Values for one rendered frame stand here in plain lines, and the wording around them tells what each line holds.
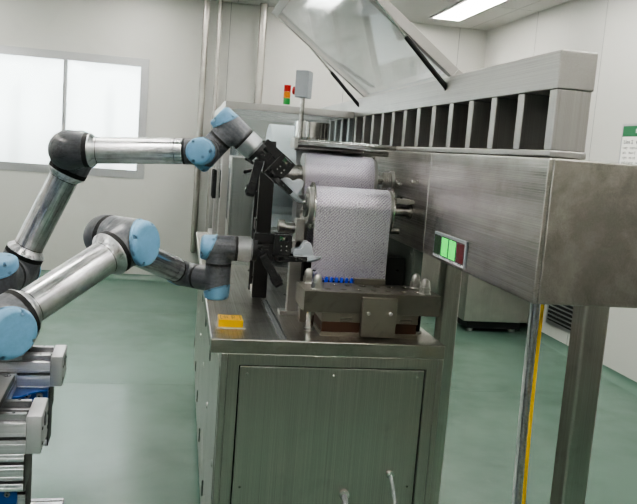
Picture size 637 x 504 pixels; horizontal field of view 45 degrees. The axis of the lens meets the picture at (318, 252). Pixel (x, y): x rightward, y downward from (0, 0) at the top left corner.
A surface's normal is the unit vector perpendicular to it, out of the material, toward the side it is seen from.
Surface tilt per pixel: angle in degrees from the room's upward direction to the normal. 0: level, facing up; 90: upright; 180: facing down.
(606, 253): 90
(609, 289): 90
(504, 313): 90
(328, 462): 90
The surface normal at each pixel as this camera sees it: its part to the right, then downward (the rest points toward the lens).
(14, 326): 0.76, 0.19
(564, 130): 0.17, 0.14
